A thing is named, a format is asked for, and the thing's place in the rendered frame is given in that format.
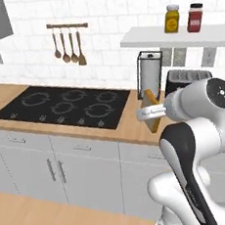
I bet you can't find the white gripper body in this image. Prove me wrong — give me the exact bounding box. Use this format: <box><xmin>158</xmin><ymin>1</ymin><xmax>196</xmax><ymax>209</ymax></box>
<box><xmin>136</xmin><ymin>104</ymin><xmax>168</xmax><ymax>122</ymax></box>

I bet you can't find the black and silver toaster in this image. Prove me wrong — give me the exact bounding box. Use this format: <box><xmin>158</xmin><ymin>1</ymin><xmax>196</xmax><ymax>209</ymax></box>
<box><xmin>162</xmin><ymin>65</ymin><xmax>215</xmax><ymax>97</ymax></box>

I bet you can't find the tan wedge-shaped block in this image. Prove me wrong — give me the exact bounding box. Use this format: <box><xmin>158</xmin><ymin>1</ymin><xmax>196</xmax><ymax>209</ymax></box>
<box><xmin>138</xmin><ymin>87</ymin><xmax>163</xmax><ymax>136</ymax></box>

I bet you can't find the white paper towel roll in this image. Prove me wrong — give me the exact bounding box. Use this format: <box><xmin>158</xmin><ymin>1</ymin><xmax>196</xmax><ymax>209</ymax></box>
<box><xmin>137</xmin><ymin>52</ymin><xmax>166</xmax><ymax>100</ymax></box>

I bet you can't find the grey drawer front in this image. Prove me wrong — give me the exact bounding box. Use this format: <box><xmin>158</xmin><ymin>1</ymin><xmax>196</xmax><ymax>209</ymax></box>
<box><xmin>199</xmin><ymin>151</ymin><xmax>225</xmax><ymax>184</ymax></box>
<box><xmin>0</xmin><ymin>121</ymin><xmax>55</xmax><ymax>158</ymax></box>
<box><xmin>48</xmin><ymin>128</ymin><xmax>121</xmax><ymax>169</ymax></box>
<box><xmin>117</xmin><ymin>136</ymin><xmax>170</xmax><ymax>174</ymax></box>

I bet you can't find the black hob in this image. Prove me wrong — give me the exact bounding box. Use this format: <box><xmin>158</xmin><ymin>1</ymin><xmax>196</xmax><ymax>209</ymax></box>
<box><xmin>0</xmin><ymin>75</ymin><xmax>136</xmax><ymax>143</ymax></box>

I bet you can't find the wooden spatula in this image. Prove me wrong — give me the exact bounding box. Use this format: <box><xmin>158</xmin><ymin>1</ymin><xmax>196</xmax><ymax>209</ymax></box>
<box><xmin>74</xmin><ymin>27</ymin><xmax>88</xmax><ymax>67</ymax></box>

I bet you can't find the yellow spice jar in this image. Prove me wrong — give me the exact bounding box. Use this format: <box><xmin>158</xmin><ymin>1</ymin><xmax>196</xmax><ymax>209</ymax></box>
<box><xmin>161</xmin><ymin>2</ymin><xmax>183</xmax><ymax>35</ymax></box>

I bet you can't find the red spice jar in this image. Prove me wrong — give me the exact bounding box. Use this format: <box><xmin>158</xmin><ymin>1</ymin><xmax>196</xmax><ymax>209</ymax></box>
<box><xmin>184</xmin><ymin>2</ymin><xmax>207</xmax><ymax>35</ymax></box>

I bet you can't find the wooden ladle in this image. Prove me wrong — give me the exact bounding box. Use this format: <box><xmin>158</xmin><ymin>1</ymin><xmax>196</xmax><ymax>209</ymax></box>
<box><xmin>59</xmin><ymin>27</ymin><xmax>72</xmax><ymax>65</ymax></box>

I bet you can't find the small wooden spoon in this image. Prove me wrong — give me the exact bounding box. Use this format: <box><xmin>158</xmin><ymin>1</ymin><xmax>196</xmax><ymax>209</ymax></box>
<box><xmin>51</xmin><ymin>27</ymin><xmax>63</xmax><ymax>60</ymax></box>

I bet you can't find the silver drawer handle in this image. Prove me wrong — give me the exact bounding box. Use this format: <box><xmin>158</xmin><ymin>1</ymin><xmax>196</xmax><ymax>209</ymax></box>
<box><xmin>7</xmin><ymin>135</ymin><xmax>27</xmax><ymax>146</ymax></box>
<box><xmin>71</xmin><ymin>142</ymin><xmax>93</xmax><ymax>154</ymax></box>
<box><xmin>147</xmin><ymin>153</ymin><xmax>166</xmax><ymax>162</ymax></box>

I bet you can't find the white wall shelf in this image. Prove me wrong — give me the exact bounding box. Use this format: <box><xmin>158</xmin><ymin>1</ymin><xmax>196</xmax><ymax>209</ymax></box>
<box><xmin>117</xmin><ymin>16</ymin><xmax>225</xmax><ymax>60</ymax></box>

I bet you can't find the silver door handle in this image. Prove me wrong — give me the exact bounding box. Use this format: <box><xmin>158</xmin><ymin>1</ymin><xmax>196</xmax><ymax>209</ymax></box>
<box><xmin>46</xmin><ymin>157</ymin><xmax>58</xmax><ymax>183</ymax></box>
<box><xmin>56</xmin><ymin>159</ymin><xmax>68</xmax><ymax>185</ymax></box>

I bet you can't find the wooden utensil rail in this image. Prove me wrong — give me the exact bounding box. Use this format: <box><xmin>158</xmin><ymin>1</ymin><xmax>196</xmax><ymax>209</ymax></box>
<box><xmin>45</xmin><ymin>20</ymin><xmax>90</xmax><ymax>33</ymax></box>

